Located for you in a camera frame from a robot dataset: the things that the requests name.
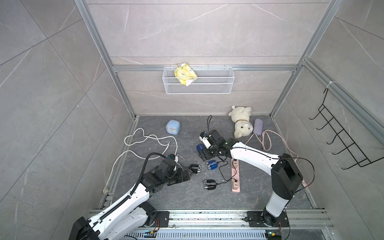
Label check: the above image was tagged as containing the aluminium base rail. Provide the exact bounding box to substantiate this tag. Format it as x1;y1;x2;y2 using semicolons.
80;209;334;240

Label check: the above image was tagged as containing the cream teddy bear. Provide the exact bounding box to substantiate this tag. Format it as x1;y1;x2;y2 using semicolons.
228;106;254;139

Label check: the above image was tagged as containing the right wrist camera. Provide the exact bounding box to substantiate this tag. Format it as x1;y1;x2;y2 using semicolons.
199;132;211;149

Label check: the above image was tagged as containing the white wire mesh basket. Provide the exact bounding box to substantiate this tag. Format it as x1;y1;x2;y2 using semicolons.
163;67;235;95

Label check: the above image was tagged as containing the yellow wet wipes pack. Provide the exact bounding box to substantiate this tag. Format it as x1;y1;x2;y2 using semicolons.
174;63;198;86

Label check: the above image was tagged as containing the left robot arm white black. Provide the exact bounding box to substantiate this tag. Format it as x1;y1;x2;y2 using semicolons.
69;153;200;240

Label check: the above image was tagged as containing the pink power cable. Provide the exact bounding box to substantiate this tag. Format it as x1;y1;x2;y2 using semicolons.
244;129;310;188

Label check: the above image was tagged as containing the black wall hook rack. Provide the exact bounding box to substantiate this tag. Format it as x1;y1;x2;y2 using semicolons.
309;88;384;170

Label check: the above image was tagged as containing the white power cable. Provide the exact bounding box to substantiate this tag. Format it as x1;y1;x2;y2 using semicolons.
102;127;179;195

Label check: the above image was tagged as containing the black shaver power plug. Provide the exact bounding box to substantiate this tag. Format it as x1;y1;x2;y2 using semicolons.
204;180;218;190

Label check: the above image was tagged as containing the lavender oval case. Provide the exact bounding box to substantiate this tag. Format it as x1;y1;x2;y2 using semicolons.
253;119;264;136

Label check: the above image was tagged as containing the light blue alarm clock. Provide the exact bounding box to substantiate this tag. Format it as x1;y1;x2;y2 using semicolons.
166;120;181;135

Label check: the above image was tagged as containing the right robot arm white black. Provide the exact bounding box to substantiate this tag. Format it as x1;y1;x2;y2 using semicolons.
199;130;304;227

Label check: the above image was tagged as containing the pink power strip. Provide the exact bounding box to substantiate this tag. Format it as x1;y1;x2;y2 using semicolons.
231;159;241;193

